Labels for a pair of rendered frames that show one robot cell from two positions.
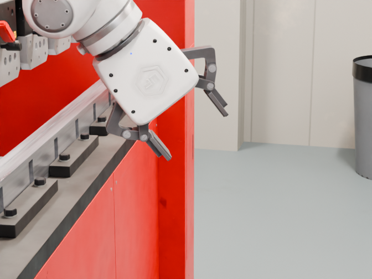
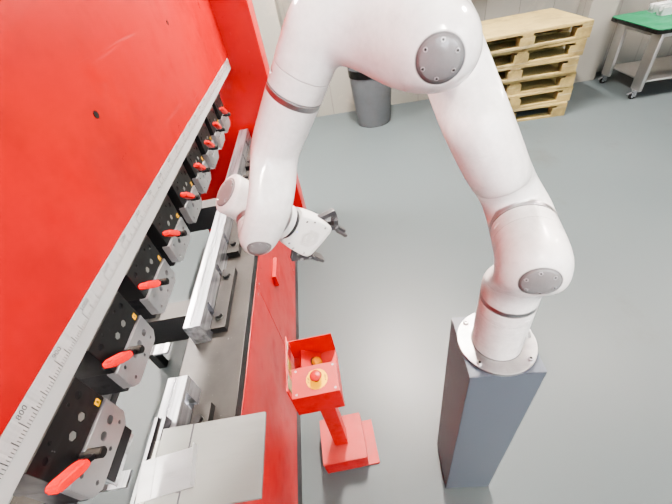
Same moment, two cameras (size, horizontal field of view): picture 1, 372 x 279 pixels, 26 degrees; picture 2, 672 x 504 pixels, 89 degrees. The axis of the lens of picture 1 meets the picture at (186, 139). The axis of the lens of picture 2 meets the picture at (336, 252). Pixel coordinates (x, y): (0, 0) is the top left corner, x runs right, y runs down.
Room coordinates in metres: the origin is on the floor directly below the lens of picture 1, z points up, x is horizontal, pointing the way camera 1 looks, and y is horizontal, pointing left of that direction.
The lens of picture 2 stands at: (0.33, 0.05, 1.83)
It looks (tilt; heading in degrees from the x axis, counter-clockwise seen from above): 42 degrees down; 354
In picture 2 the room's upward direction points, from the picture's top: 12 degrees counter-clockwise
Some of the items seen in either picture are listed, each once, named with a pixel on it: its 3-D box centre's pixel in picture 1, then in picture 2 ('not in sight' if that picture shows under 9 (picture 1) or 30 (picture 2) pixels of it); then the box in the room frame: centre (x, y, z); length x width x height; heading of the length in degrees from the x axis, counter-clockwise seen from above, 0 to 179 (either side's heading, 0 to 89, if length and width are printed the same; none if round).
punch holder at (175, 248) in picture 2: not in sight; (161, 231); (1.27, 0.47, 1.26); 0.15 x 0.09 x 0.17; 172
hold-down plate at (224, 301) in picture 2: not in sight; (225, 298); (1.29, 0.41, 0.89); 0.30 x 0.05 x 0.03; 172
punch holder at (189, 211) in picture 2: not in sight; (177, 196); (1.47, 0.44, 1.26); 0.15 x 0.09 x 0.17; 172
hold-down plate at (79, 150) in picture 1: (75, 154); not in sight; (2.08, 0.30, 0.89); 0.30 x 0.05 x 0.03; 172
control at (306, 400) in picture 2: not in sight; (314, 371); (0.96, 0.15, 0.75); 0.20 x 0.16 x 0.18; 174
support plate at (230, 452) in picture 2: not in sight; (208, 460); (0.68, 0.41, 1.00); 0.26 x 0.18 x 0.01; 82
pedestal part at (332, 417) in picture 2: not in sight; (331, 414); (0.96, 0.15, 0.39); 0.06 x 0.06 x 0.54; 84
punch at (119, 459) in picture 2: not in sight; (112, 452); (0.70, 0.55, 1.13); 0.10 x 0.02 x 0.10; 172
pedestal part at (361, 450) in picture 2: not in sight; (349, 441); (0.96, 0.12, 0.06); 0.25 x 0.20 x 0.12; 84
